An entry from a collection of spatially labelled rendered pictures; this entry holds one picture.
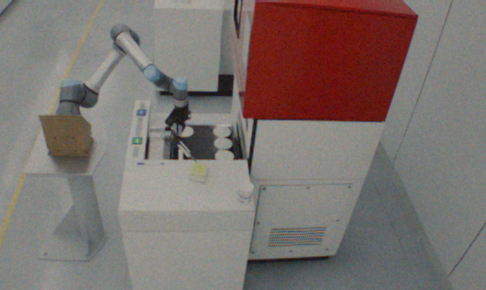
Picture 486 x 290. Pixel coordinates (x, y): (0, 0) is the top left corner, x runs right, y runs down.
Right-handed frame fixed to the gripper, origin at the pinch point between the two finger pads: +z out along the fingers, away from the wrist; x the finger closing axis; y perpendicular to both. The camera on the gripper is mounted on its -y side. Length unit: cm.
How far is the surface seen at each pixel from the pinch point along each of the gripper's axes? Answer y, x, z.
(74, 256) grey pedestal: -59, 46, 90
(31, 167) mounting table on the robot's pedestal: -64, 55, 9
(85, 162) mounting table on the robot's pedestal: -42, 33, 9
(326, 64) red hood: 18, -70, -62
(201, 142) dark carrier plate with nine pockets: 3.6, -13.5, 1.4
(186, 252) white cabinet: -47, -41, 27
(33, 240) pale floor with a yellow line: -68, 81, 91
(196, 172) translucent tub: -29.5, -34.0, -11.9
